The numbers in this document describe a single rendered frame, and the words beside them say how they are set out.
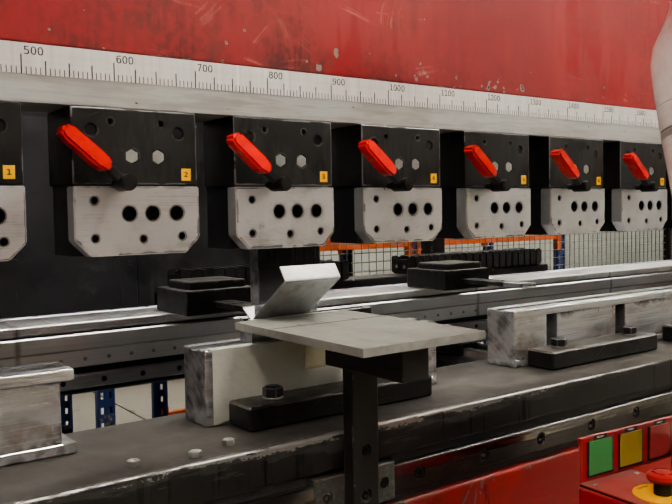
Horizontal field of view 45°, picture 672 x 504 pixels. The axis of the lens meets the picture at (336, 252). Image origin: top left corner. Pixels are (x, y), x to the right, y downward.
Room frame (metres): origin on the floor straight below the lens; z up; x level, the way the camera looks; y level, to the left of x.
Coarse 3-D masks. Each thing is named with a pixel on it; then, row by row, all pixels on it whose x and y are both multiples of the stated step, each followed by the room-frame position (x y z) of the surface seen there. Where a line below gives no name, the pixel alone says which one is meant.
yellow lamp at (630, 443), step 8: (632, 432) 1.08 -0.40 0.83; (640, 432) 1.09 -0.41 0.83; (624, 440) 1.07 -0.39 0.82; (632, 440) 1.08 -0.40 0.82; (640, 440) 1.09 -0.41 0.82; (624, 448) 1.07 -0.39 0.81; (632, 448) 1.08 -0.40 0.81; (640, 448) 1.09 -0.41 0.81; (624, 456) 1.07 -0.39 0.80; (632, 456) 1.08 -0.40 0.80; (640, 456) 1.09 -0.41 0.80; (624, 464) 1.07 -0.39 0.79
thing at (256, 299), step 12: (252, 252) 1.06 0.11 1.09; (264, 252) 1.05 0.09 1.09; (276, 252) 1.06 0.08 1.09; (288, 252) 1.07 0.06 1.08; (300, 252) 1.09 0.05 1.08; (312, 252) 1.10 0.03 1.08; (252, 264) 1.06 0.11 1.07; (264, 264) 1.05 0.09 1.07; (276, 264) 1.06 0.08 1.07; (288, 264) 1.07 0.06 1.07; (300, 264) 1.09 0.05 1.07; (252, 276) 1.06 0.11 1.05; (264, 276) 1.05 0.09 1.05; (276, 276) 1.06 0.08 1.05; (252, 288) 1.06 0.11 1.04; (264, 288) 1.05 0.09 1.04; (276, 288) 1.06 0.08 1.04; (252, 300) 1.06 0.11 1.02; (264, 300) 1.05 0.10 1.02
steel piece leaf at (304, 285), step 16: (288, 272) 0.99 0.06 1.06; (304, 272) 1.01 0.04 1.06; (320, 272) 1.02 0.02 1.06; (336, 272) 1.03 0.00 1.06; (288, 288) 1.00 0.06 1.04; (304, 288) 1.02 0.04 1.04; (320, 288) 1.04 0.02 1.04; (272, 304) 1.03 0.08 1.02; (288, 304) 1.05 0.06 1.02; (304, 304) 1.07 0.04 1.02
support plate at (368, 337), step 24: (336, 312) 1.10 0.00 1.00; (360, 312) 1.09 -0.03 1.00; (288, 336) 0.92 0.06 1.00; (312, 336) 0.89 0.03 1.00; (336, 336) 0.89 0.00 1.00; (360, 336) 0.88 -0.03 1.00; (384, 336) 0.88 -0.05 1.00; (408, 336) 0.88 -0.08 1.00; (432, 336) 0.88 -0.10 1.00; (456, 336) 0.88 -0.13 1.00; (480, 336) 0.91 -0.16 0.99
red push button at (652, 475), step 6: (654, 468) 1.00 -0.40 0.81; (660, 468) 0.99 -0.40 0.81; (648, 474) 0.98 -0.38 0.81; (654, 474) 0.98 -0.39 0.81; (660, 474) 0.97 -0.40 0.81; (666, 474) 0.97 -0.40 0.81; (648, 480) 0.98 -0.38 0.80; (654, 480) 0.97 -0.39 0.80; (660, 480) 0.97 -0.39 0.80; (666, 480) 0.96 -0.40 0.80; (654, 486) 0.98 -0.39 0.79; (660, 486) 0.97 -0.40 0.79; (666, 486) 0.97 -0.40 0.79; (654, 492) 0.98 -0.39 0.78; (660, 492) 0.97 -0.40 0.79; (666, 492) 0.97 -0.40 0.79
